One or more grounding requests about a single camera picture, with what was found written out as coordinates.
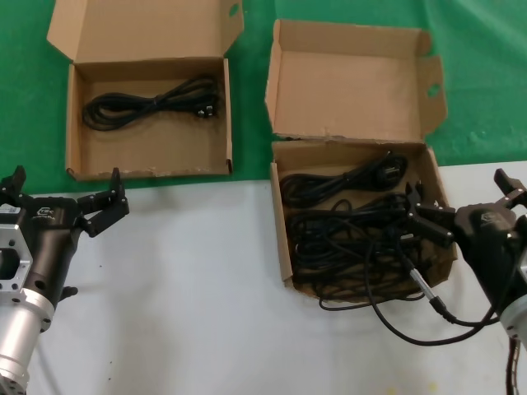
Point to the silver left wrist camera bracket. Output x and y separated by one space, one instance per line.
12 259

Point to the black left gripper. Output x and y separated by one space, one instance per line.
49 238

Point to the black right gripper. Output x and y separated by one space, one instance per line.
486 243

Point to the green table cloth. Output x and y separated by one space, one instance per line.
33 103

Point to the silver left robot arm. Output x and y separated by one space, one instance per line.
20 333

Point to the cardboard box with torn lid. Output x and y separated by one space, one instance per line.
350 90

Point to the cardboard box with intact lid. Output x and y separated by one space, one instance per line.
156 144

